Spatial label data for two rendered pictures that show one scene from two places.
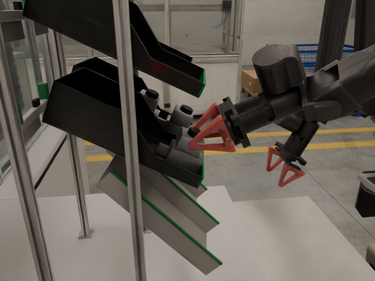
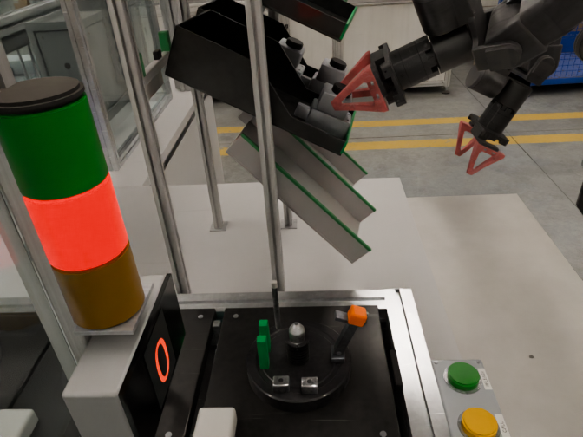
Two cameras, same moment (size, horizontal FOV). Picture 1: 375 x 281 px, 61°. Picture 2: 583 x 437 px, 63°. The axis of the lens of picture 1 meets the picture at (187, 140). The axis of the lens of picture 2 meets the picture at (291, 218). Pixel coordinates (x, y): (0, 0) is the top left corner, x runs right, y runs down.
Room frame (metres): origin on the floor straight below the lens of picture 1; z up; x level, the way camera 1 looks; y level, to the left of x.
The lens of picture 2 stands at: (-0.16, -0.06, 1.49)
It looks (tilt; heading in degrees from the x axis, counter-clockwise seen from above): 32 degrees down; 11
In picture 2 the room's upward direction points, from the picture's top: 4 degrees counter-clockwise
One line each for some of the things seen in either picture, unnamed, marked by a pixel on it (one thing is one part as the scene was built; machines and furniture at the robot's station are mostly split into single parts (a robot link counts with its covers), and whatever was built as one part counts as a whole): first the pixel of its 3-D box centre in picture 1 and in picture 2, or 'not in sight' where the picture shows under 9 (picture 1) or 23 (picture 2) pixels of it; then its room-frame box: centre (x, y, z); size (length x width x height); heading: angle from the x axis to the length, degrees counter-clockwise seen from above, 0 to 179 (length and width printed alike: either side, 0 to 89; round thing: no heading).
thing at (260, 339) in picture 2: not in sight; (263, 352); (0.25, 0.07, 1.01); 0.01 x 0.01 x 0.05; 7
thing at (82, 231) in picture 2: not in sight; (78, 216); (0.06, 0.12, 1.33); 0.05 x 0.05 x 0.05
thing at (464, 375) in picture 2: not in sight; (462, 378); (0.28, -0.19, 0.96); 0.04 x 0.04 x 0.02
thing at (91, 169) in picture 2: not in sight; (52, 142); (0.06, 0.12, 1.38); 0.05 x 0.05 x 0.05
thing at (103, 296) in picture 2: not in sight; (100, 277); (0.06, 0.12, 1.28); 0.05 x 0.05 x 0.05
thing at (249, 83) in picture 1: (278, 84); not in sight; (5.77, -1.67, 0.20); 1.20 x 0.80 x 0.41; 97
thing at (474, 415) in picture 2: not in sight; (478, 426); (0.21, -0.20, 0.96); 0.04 x 0.04 x 0.02
